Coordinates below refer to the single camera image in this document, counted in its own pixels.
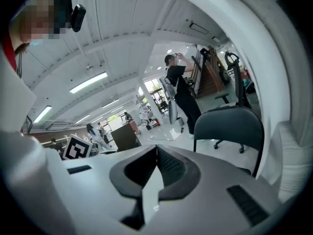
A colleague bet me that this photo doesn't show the dark head mount cap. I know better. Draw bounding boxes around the dark head mount cap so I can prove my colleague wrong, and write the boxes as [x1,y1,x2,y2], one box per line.
[46,0,73,35]

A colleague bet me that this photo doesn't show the grey wooden desk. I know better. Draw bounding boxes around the grey wooden desk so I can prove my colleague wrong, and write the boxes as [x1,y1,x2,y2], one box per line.
[278,121,310,203]

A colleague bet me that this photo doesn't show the brown wooden structure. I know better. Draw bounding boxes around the brown wooden structure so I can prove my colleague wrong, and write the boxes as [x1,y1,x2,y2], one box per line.
[195,45,228,97]

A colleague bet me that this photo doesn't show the person's red top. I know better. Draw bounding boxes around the person's red top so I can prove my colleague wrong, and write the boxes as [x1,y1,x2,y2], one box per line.
[0,33,18,72]

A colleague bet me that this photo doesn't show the black office chair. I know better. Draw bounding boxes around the black office chair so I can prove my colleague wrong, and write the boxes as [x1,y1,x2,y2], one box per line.
[214,50,255,154]

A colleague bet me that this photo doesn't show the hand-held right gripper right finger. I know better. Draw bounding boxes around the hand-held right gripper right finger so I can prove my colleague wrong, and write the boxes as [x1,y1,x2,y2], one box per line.
[144,144,281,235]

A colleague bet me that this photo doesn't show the person's head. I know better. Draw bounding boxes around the person's head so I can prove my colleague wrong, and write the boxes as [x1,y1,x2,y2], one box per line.
[9,0,71,53]

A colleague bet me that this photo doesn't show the black head-mounted camera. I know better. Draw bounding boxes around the black head-mounted camera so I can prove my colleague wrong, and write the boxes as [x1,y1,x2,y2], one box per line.
[70,4,87,33]

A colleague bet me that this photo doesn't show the long ceiling light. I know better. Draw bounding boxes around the long ceiling light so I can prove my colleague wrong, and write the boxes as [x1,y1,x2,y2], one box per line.
[69,71,108,94]
[33,105,53,124]

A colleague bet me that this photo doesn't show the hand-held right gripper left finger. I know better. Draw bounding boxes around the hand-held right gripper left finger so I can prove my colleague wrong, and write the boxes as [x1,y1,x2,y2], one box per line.
[62,144,157,235]

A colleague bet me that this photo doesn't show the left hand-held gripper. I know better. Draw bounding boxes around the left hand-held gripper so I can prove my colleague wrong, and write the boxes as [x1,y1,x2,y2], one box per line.
[62,134,93,161]

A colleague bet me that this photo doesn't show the black folding chair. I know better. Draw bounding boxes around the black folding chair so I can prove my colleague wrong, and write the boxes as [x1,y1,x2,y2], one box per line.
[193,106,266,178]

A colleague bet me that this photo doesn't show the brown cabinet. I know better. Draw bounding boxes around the brown cabinet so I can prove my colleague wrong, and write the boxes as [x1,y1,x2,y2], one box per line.
[110,123,142,153]

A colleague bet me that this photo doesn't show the grey wearable device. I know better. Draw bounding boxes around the grey wearable device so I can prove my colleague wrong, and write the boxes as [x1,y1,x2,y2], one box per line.
[160,77,179,126]

